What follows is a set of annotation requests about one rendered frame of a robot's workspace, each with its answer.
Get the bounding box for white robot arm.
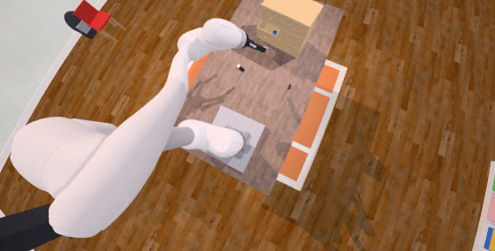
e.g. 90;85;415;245
10;19;252;238

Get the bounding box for light wooden chest of drawers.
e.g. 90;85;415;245
261;0;324;48

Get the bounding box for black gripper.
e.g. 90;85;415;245
242;34;268;53

